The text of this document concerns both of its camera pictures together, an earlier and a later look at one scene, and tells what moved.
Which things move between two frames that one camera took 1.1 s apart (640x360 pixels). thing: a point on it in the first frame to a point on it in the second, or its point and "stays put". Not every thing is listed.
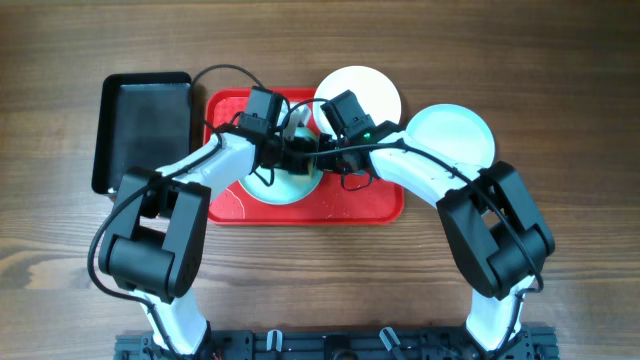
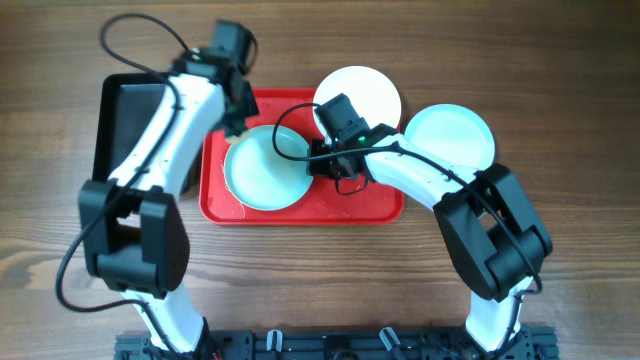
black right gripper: (324, 163) stays put
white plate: (375, 96) stays put
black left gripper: (297, 164) to (249, 108)
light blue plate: (459, 132) stays put
